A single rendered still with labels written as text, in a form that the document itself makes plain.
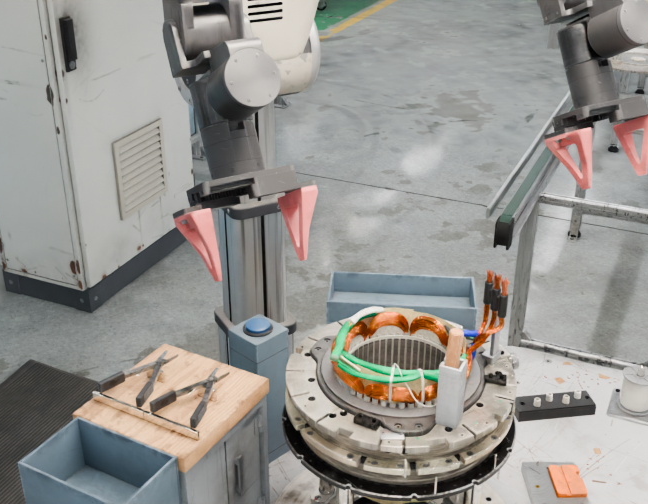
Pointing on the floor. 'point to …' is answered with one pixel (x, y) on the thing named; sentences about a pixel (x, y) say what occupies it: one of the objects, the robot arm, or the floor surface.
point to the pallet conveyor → (516, 213)
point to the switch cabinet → (83, 146)
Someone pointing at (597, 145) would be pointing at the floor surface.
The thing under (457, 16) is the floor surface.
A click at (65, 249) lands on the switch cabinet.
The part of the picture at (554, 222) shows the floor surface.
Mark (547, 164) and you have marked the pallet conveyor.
